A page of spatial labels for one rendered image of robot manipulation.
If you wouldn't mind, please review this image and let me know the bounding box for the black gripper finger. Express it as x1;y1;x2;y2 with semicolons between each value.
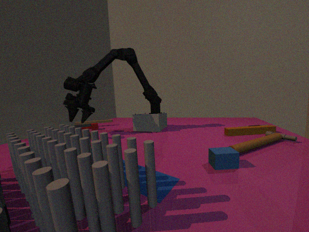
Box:
81;110;92;123
65;106;79;122

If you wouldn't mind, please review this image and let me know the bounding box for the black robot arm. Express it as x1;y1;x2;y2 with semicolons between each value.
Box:
64;48;162;114

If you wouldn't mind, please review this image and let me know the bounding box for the blue cube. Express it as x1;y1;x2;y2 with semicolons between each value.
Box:
208;147;239;170

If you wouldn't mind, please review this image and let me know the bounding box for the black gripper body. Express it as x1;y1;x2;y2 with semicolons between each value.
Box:
63;92;95;113

